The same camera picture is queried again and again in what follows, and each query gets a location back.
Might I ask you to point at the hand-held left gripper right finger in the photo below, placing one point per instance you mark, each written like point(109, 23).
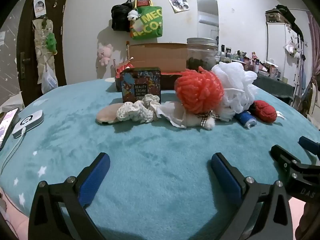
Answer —
point(225, 177)

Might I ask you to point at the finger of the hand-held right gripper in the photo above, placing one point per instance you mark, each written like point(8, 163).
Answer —
point(310, 143)
point(281, 155)

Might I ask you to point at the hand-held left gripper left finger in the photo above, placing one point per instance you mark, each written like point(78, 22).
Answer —
point(96, 177)

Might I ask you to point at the red plush toy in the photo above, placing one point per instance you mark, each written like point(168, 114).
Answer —
point(266, 111)

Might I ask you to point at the beige powder puff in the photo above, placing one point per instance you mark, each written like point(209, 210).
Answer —
point(107, 113)

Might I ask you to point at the cream crochet scrunchie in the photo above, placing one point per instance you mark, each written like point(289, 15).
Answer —
point(135, 111)

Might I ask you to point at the white plush toy with bow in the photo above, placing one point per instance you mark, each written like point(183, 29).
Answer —
point(172, 112)

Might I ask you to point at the white mesh bath pouf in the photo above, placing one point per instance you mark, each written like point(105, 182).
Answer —
point(235, 80)

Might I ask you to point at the orange mesh bath pouf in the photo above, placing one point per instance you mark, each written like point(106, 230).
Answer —
point(197, 90)

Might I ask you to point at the cardboard box with red floor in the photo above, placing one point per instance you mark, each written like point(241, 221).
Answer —
point(155, 57)

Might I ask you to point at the desk with dark green cloth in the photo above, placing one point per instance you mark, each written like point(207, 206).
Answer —
point(270, 82)

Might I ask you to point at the white metal rack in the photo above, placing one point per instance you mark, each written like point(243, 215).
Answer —
point(300, 62)

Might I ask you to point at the white power bank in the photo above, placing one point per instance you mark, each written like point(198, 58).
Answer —
point(27, 121)

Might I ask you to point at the row of cosmetics bottles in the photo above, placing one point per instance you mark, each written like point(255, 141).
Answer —
point(250, 61)

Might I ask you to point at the colourful printed tin box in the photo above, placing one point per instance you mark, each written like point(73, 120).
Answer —
point(140, 85)

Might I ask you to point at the smartphone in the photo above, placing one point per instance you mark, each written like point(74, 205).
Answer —
point(7, 125)

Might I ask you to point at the white cabinet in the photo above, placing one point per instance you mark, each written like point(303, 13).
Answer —
point(275, 45)

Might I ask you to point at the clear plastic bag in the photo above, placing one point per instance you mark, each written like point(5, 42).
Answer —
point(48, 80)

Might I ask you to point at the pink curtain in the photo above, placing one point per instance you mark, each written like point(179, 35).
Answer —
point(313, 25)

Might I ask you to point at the pink plush toy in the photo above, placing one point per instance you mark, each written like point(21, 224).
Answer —
point(105, 53)

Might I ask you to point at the glass jar with metal lid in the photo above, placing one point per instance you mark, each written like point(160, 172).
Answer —
point(201, 55)

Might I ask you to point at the mop stick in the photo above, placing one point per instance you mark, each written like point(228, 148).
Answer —
point(128, 50)

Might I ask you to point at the patterned storage bag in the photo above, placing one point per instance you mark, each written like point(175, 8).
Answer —
point(275, 16)

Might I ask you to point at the dark brown door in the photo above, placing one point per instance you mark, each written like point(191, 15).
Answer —
point(61, 42)

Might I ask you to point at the green plush toy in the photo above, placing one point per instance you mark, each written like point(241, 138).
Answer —
point(51, 42)

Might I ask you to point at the black bag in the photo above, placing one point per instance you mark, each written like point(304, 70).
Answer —
point(120, 17)

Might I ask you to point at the green tote bag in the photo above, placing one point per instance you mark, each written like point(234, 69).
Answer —
point(150, 22)

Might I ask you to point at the small panda plush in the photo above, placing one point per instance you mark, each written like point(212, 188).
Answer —
point(132, 15)

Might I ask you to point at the paper photo on door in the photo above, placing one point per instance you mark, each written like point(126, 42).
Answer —
point(39, 6)

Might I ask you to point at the wall mirror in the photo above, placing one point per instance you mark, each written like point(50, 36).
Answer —
point(207, 10)

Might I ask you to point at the photo wall poster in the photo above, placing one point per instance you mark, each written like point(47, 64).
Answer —
point(178, 2)

